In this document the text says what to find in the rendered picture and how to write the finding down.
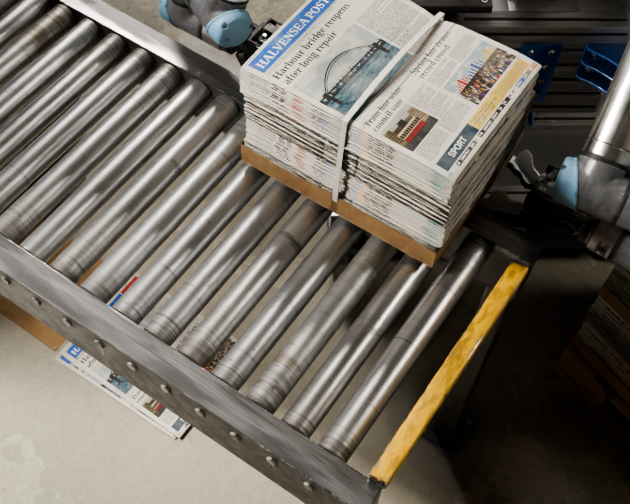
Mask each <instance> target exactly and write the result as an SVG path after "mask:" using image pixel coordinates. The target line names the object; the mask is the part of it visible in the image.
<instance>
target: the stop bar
mask: <svg viewBox="0 0 630 504"><path fill-rule="evenodd" d="M528 271H529V268H528V267H527V266H525V265H523V264H522V263H520V262H518V261H516V260H512V262H511V263H510V265H509V266H508V268H507V269H506V271H505V272H504V274H503V275H502V277H501V278H500V280H499V281H498V283H497V284H496V286H495V287H494V289H493V290H492V292H491V293H490V294H489V296H488V297H487V299H486V300H485V302H484V303H483V305H482V306H481V308H480V309H479V311H478V312H477V314H476V315H475V317H474V318H473V320H472V321H471V323H470V324H469V326H468V327H467V329H466V330H465V332H464V333H463V335H462V336H461V338H460V339H459V341H458V342H457V344H456V345H455V347H454V348H453V350H452V351H451V352H450V354H449V355H448V357H447V358H446V360H445V361H444V363H443V364H442V366H441V367H440V369H439V370H438V372H437V373H436V375H435V376H434V378H433V379H432V381H431V382H430V384H429V385H428V387H427V388H426V390H425V391H424V393H423V394H422V396H421V397H420V399H419V400H418V402H417V403H416V405H415V406H414V408H413V409H412V411H411V412H410V413H409V415H408V416H407V418H406V419H405V421H404V422H403V424H402V425H401V427H400V428H399V430H398V431H397V433H396V434H395V436H394V437H393V439H392V440H391V442H390V443H389V445H388V446H387V448H386V449H385V451H384V452H383V454H382V455H381V457H380V458H379V460H378V461H377V463H376V464H375V466H374V467H373V469H372V470H371V471H370V473H369V475H368V479H369V481H371V482H372V483H374V484H375V485H377V486H378V487H380V488H381V489H386V488H387V487H388V485H389V483H390V482H391V480H392V479H393V477H394V476H395V474H396V473H397V471H398V470H399V468H400V467H401V465H402V464H403V462H404V461H405V459H406V458H407V456H408V455H409V453H410V454H411V453H412V452H413V450H414V445H415V444H416V442H417V441H418V439H419V438H420V436H421V435H422V433H423V432H424V430H425V429H426V427H427V426H428V424H429V422H430V421H431V419H432V418H433V416H434V415H435V413H436V412H437V410H438V409H439V407H440V406H441V404H442V403H443V401H444V400H445V398H446V397H447V395H448V394H449V392H450V390H451V389H452V387H453V386H454V384H455V383H456V381H457V380H458V378H459V377H460V375H461V374H462V372H463V371H464V369H465V368H466V366H467V365H468V363H469V362H470V360H471V358H472V357H473V355H474V354H475V352H476V351H477V349H478V348H479V346H480V345H481V343H482V342H483V340H484V339H485V337H486V336H487V334H488V333H489V331H490V329H491V328H492V326H493V325H494V323H495V322H496V320H497V319H498V317H499V316H500V314H501V313H502V311H503V310H504V308H505V307H506V305H507V304H508V302H509V303H510V302H511V301H512V299H513V298H512V296H513V294H514V293H515V291H516V290H517V288H518V287H519V285H520V284H521V282H522V281H523V279H524V278H525V276H526V275H527V273H528Z"/></svg>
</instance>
